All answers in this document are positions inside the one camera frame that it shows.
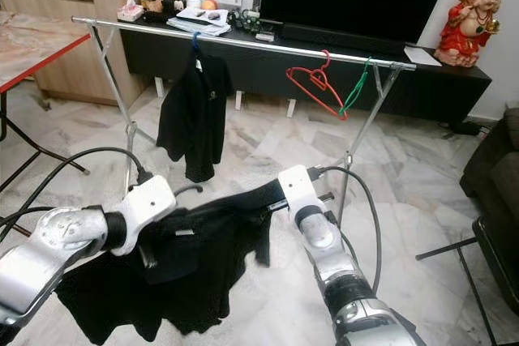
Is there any red clothes hanger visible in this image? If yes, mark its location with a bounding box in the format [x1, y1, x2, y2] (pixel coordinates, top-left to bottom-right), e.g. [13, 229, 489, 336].
[285, 49, 348, 122]

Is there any green clothes hanger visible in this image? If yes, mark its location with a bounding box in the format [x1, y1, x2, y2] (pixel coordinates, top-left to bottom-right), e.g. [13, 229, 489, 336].
[341, 57, 374, 116]

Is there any black shirt with green logo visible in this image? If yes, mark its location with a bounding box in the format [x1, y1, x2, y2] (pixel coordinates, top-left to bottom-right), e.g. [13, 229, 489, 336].
[156, 52, 234, 183]

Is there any black television console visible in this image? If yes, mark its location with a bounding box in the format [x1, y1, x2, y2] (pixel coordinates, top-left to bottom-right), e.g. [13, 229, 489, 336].
[118, 20, 493, 130]

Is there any silver metal clothes rack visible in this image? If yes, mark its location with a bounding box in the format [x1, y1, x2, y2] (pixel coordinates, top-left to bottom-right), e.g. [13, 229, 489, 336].
[71, 15, 418, 225]

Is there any black soundbar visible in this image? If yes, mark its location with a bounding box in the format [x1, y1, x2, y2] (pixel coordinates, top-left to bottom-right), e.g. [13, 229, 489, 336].
[280, 23, 406, 57]

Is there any stack of white papers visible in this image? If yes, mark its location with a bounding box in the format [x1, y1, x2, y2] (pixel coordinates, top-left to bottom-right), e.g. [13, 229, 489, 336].
[166, 7, 232, 37]

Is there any white paper sheet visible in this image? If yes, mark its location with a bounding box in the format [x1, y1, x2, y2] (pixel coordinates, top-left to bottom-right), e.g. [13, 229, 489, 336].
[403, 46, 443, 67]

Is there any dark brown fabric sofa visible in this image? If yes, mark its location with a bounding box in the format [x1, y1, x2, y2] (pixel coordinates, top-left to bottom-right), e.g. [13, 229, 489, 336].
[460, 107, 519, 225]

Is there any black plush toy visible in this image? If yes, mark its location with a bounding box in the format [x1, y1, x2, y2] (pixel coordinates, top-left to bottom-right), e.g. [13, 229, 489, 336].
[161, 0, 187, 15]

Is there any marble table with red edge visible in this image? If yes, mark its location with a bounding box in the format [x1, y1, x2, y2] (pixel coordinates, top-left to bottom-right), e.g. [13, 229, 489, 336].
[0, 10, 92, 209]

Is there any pink tissue box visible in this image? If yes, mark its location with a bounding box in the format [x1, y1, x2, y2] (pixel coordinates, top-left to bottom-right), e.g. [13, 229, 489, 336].
[116, 0, 145, 23]

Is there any red laughing buddha statue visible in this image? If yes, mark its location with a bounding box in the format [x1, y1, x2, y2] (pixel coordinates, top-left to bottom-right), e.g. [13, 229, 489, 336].
[434, 0, 504, 68]

